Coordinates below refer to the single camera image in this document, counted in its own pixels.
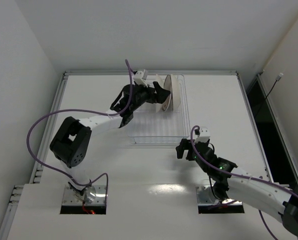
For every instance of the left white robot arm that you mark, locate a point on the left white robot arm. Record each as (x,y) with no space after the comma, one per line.
(70,143)

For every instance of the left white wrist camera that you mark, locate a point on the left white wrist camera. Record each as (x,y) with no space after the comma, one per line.
(140,77)

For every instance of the floral orange-rim plate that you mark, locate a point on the floral orange-rim plate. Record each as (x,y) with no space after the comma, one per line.
(159,80)
(176,93)

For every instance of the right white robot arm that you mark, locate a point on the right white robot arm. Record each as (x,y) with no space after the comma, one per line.
(231,182)

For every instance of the white wire dish rack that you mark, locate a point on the white wire dish rack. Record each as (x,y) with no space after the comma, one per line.
(150,127)

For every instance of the black cable white plug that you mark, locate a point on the black cable white plug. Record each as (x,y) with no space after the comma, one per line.
(277,79)

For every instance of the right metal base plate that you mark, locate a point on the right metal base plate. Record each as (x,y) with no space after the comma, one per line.
(205,198)

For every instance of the metal base plate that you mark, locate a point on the metal base plate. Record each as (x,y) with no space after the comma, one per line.
(205,198)
(91,196)

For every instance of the sunburst pattern plate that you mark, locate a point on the sunburst pattern plate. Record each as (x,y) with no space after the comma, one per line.
(167,86)

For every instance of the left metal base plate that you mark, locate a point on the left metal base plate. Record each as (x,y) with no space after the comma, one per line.
(91,196)

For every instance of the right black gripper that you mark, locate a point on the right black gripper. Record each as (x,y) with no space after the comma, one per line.
(186,151)

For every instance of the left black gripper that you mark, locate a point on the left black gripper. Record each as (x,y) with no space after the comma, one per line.
(153,93)

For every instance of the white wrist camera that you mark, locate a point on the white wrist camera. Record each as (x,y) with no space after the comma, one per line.
(140,77)
(202,135)

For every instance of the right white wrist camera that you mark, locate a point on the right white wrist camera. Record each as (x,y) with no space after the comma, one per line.
(202,135)

